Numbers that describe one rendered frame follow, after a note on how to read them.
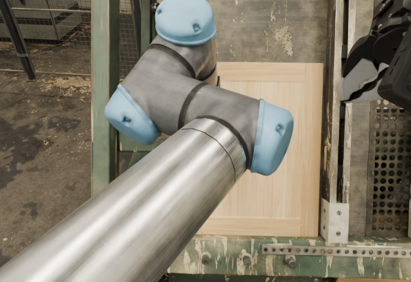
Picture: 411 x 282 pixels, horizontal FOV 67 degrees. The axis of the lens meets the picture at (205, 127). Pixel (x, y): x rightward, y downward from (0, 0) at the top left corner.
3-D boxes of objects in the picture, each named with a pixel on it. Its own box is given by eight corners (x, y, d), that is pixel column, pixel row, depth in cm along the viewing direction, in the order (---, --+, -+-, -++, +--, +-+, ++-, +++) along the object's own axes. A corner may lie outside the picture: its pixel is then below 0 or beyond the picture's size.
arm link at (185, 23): (136, 24, 38) (172, -21, 40) (155, 76, 48) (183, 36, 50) (192, 48, 36) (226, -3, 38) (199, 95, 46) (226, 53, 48)
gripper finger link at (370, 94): (367, 85, 46) (418, 44, 38) (361, 116, 43) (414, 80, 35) (348, 76, 46) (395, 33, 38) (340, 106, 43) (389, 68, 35)
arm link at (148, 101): (160, 136, 32) (211, 57, 35) (85, 103, 36) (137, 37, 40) (183, 166, 38) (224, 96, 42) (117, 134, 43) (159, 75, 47)
